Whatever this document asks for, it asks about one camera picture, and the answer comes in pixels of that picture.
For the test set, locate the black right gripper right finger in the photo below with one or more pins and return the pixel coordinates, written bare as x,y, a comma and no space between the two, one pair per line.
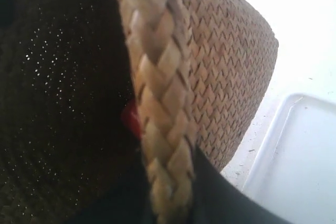
216,200

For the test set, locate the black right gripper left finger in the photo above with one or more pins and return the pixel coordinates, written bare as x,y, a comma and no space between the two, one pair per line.
127,201

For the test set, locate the brown woven basket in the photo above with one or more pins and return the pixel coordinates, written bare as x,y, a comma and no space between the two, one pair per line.
196,69

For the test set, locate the red object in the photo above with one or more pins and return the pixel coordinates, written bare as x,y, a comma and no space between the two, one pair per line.
130,119

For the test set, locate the white plastic tray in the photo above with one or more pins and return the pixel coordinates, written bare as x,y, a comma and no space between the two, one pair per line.
293,174

